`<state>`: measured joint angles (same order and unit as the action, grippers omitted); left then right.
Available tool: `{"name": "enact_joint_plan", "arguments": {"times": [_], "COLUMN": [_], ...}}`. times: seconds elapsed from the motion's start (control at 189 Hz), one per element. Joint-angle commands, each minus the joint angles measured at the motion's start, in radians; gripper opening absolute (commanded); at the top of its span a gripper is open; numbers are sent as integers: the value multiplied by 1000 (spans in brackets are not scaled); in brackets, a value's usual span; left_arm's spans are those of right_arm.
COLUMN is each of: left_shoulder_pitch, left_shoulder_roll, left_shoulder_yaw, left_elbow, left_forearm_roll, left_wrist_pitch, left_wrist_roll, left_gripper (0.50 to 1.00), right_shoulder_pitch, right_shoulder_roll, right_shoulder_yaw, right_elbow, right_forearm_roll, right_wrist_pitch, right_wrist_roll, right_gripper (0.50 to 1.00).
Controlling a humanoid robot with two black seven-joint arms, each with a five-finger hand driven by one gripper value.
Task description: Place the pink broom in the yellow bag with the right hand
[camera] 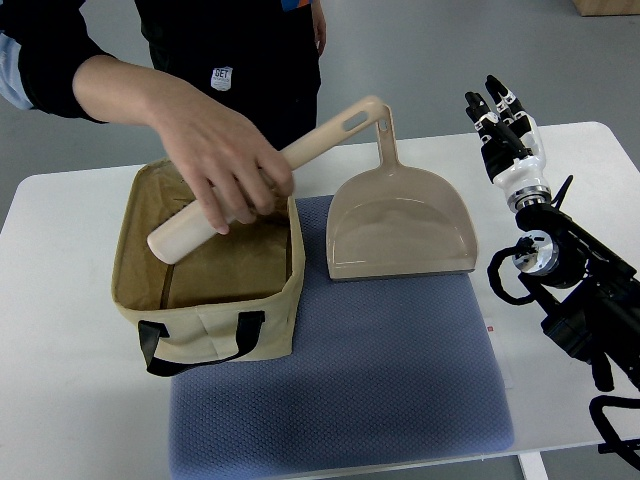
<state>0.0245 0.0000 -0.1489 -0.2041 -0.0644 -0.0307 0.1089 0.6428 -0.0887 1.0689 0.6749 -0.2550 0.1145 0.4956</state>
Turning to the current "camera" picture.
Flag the person's bare hand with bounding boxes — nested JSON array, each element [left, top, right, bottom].
[[149, 86, 294, 235]]

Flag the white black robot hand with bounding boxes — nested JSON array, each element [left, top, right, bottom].
[[465, 75, 551, 213]]

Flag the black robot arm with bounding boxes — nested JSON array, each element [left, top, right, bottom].
[[487, 181, 639, 468]]

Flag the person's forearm black sleeve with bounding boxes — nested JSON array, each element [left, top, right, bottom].
[[0, 0, 171, 126]]

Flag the yellow fabric storage bag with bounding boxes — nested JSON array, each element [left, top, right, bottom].
[[111, 159, 305, 377]]

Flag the person's black torso clothing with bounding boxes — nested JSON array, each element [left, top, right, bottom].
[[136, 0, 322, 149]]

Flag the beige plastic dustpan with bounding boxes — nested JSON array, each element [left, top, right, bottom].
[[326, 107, 478, 281]]

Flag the cardboard box corner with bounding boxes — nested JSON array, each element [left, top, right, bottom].
[[572, 0, 640, 17]]

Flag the blue textured mat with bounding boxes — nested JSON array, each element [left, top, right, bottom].
[[169, 196, 514, 479]]

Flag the white table leg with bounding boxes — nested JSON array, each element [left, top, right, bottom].
[[518, 452, 549, 480]]

